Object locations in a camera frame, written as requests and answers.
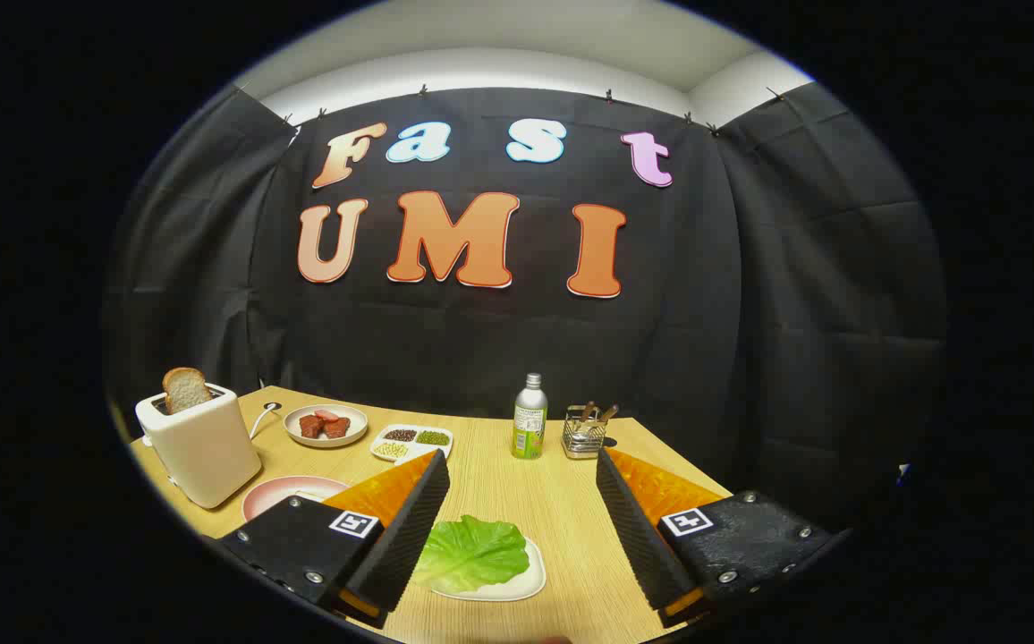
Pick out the beige round plate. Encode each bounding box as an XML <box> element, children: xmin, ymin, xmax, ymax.
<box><xmin>284</xmin><ymin>403</ymin><xmax>369</xmax><ymax>448</ymax></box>

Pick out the white square plate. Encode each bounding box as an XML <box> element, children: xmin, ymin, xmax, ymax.
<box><xmin>432</xmin><ymin>535</ymin><xmax>547</xmax><ymax>602</ymax></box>

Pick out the black backdrop cloth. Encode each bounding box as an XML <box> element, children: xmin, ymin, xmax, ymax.
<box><xmin>104</xmin><ymin>82</ymin><xmax>949</xmax><ymax>538</ymax></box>

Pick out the metal wire utensil holder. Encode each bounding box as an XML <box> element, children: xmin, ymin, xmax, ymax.
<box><xmin>562</xmin><ymin>404</ymin><xmax>609</xmax><ymax>460</ymax></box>

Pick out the white toaster cable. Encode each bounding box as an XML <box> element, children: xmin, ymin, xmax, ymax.
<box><xmin>249</xmin><ymin>402</ymin><xmax>284</xmax><ymax>441</ymax></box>

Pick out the silver bottle with green label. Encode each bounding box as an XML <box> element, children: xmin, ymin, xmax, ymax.
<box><xmin>512</xmin><ymin>373</ymin><xmax>548</xmax><ymax>461</ymax></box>

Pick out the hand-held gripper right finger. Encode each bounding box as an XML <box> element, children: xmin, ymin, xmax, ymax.
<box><xmin>596</xmin><ymin>447</ymin><xmax>853</xmax><ymax>629</ymax></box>

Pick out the green lettuce leaf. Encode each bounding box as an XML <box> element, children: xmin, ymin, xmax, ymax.
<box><xmin>411</xmin><ymin>515</ymin><xmax>531</xmax><ymax>594</ymax></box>

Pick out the white divided dish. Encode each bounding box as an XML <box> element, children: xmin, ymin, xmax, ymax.
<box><xmin>370</xmin><ymin>424</ymin><xmax>454</xmax><ymax>466</ymax></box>

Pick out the pink round plate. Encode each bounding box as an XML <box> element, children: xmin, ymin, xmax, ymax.
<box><xmin>242</xmin><ymin>475</ymin><xmax>352</xmax><ymax>522</ymax></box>

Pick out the white toaster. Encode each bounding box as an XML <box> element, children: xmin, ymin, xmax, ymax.
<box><xmin>135</xmin><ymin>385</ymin><xmax>264</xmax><ymax>510</ymax></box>

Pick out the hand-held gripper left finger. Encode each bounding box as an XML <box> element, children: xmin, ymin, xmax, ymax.
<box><xmin>217</xmin><ymin>449</ymin><xmax>451</xmax><ymax>630</ymax></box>

